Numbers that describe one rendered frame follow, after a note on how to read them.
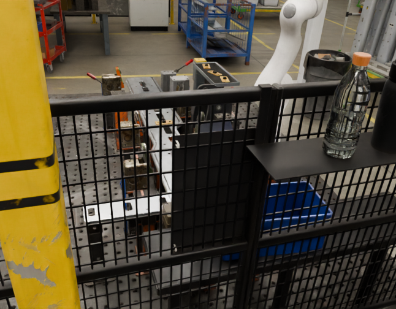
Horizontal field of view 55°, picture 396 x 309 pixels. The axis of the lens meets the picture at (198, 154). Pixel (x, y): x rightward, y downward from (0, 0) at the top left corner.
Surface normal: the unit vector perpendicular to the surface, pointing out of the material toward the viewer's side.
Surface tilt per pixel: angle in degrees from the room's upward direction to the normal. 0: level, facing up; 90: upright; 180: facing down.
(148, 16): 90
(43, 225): 90
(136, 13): 90
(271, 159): 0
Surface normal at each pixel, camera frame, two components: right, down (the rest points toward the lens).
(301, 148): 0.04, -0.87
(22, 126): 0.30, 0.48
